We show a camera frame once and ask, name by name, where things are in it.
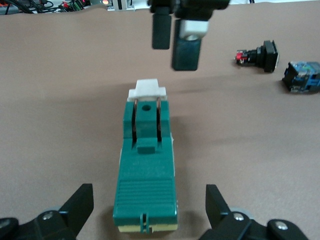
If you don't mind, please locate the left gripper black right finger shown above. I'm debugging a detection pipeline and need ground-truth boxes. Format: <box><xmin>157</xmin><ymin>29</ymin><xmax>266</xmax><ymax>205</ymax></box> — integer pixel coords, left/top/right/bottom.
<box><xmin>199</xmin><ymin>184</ymin><xmax>311</xmax><ymax>240</ymax></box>

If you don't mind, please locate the green load switch white handle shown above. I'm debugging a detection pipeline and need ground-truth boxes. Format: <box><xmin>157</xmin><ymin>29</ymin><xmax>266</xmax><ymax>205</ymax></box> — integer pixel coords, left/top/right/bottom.
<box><xmin>112</xmin><ymin>78</ymin><xmax>180</xmax><ymax>235</ymax></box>

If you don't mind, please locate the metal table edge bracket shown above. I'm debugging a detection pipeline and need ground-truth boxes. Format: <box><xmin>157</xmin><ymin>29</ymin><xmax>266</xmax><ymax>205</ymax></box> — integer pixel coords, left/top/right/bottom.
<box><xmin>107</xmin><ymin>0</ymin><xmax>141</xmax><ymax>11</ymax></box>

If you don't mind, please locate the green push button blue body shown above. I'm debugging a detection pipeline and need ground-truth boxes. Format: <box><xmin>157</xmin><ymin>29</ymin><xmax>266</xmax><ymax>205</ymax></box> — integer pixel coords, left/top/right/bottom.
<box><xmin>281</xmin><ymin>61</ymin><xmax>320</xmax><ymax>95</ymax></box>

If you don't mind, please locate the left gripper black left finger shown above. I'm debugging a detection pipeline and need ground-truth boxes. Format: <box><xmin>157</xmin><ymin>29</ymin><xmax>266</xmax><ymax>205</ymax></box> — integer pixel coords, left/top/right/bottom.
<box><xmin>0</xmin><ymin>183</ymin><xmax>95</xmax><ymax>240</ymax></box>

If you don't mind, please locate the black cable bundle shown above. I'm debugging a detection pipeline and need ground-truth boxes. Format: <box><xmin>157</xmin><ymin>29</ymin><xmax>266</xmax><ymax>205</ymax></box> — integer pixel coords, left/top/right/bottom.
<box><xmin>0</xmin><ymin>0</ymin><xmax>91</xmax><ymax>15</ymax></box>

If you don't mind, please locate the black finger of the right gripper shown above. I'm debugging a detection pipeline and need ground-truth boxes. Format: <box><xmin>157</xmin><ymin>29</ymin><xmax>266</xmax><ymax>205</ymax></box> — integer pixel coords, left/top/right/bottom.
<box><xmin>171</xmin><ymin>18</ymin><xmax>202</xmax><ymax>72</ymax></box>
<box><xmin>150</xmin><ymin>6</ymin><xmax>173</xmax><ymax>50</ymax></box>

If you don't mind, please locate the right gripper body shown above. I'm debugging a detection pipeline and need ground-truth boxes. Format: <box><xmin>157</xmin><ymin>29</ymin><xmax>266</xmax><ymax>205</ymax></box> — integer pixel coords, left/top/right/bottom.
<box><xmin>147</xmin><ymin>0</ymin><xmax>231</xmax><ymax>20</ymax></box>

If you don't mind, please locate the brown paper table cover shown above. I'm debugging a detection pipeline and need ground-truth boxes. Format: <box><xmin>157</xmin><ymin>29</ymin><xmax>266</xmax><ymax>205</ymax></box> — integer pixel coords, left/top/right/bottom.
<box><xmin>0</xmin><ymin>0</ymin><xmax>320</xmax><ymax>240</ymax></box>

